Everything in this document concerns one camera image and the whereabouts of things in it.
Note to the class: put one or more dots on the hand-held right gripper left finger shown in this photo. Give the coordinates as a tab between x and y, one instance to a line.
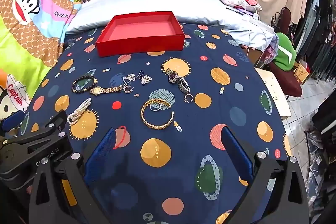
101	154

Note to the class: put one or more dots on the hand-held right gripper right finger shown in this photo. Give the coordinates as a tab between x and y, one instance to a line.
236	155

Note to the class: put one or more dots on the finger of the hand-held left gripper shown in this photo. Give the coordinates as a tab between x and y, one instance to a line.
13	119
56	123

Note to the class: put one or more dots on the gold wristwatch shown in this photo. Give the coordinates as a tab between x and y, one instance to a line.
96	90

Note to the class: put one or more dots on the small hoop earring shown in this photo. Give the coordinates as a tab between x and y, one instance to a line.
192	98

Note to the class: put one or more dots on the silver wristwatch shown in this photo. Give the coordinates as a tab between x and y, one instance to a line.
173	77

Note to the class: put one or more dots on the red shallow box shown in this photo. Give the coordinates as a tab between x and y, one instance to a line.
139	29

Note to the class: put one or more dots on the navy planet print bedsheet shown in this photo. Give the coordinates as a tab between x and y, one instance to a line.
189	113

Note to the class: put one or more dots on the silver twisted hoop earring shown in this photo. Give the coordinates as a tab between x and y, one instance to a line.
127	90

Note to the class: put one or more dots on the white side table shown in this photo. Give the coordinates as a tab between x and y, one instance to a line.
273	92

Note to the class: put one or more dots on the silver filigree earring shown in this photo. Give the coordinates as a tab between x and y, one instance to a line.
130	78
145	79

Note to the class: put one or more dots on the pile of plastic wrapped packages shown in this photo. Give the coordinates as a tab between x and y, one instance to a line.
320	161

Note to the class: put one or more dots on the cartoon monkey blanket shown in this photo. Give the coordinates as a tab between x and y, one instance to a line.
31	29

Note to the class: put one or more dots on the dark red chair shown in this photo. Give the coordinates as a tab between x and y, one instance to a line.
291	82

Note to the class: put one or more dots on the cardboard box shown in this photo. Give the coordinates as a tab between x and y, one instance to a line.
302	73

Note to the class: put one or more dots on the green garment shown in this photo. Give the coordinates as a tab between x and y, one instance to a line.
283	52

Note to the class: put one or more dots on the purple flat item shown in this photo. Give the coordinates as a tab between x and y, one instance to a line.
240	9

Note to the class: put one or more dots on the row of hanging clothes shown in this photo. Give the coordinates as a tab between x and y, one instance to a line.
320	29

